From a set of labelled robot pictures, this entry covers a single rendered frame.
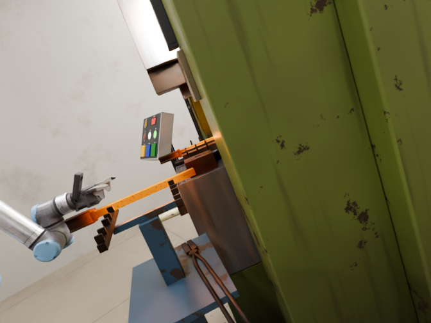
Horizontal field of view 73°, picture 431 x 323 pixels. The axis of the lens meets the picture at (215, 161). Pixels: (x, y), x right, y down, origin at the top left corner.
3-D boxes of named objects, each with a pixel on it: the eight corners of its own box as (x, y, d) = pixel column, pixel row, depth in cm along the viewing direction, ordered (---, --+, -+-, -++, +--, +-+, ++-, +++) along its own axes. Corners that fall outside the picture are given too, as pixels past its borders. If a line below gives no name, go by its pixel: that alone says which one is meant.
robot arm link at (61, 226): (50, 256, 126) (36, 231, 123) (58, 245, 137) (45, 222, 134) (72, 247, 127) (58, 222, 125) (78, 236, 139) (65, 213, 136)
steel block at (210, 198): (217, 281, 123) (176, 186, 113) (207, 240, 160) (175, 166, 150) (337, 227, 127) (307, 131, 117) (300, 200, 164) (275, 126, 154)
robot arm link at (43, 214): (45, 222, 135) (34, 203, 133) (70, 212, 136) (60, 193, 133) (35, 231, 126) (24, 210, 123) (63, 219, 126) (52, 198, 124)
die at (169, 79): (156, 93, 120) (146, 71, 118) (158, 96, 140) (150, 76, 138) (250, 57, 123) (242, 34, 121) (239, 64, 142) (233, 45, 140)
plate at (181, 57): (195, 101, 97) (176, 50, 94) (194, 102, 106) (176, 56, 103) (201, 99, 98) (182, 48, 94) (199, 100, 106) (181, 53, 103)
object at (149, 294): (129, 354, 71) (126, 348, 71) (135, 272, 110) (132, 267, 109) (239, 296, 76) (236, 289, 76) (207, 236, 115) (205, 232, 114)
